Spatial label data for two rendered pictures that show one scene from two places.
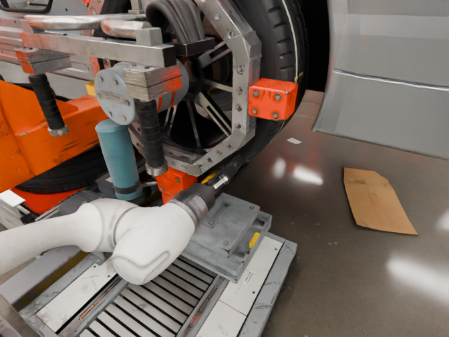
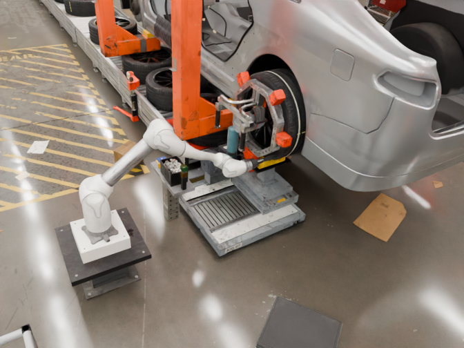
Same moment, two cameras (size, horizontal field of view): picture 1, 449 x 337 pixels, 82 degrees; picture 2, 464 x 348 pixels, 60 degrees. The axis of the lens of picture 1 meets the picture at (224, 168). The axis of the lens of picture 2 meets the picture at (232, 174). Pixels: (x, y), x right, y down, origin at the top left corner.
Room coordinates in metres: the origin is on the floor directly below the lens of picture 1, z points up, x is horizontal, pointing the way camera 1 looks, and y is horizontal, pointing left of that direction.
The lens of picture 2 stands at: (-1.71, -0.78, 2.30)
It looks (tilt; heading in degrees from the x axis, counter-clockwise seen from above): 37 degrees down; 24
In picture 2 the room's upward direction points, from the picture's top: 5 degrees clockwise
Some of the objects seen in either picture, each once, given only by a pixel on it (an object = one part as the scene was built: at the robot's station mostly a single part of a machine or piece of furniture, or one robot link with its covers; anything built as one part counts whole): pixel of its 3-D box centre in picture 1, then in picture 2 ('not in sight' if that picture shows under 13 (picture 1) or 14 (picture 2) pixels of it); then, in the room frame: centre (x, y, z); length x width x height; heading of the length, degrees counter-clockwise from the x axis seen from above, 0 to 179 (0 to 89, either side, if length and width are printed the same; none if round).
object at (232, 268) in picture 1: (208, 225); (264, 188); (0.87, 0.08, 0.13); 0.50 x 0.36 x 0.10; 60
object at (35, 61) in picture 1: (44, 57); (221, 105); (0.64, 0.42, 0.93); 0.09 x 0.05 x 0.05; 150
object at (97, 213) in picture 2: not in sight; (97, 210); (-0.42, 0.71, 0.56); 0.18 x 0.16 x 0.22; 52
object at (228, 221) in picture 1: (206, 194); (266, 170); (0.87, 0.08, 0.32); 0.40 x 0.30 x 0.28; 60
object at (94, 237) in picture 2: not in sight; (101, 229); (-0.43, 0.68, 0.42); 0.22 x 0.18 x 0.06; 66
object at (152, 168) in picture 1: (151, 136); (242, 140); (0.44, 0.14, 0.83); 0.04 x 0.04 x 0.16
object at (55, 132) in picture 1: (48, 103); (217, 118); (0.61, 0.43, 0.83); 0.04 x 0.04 x 0.16
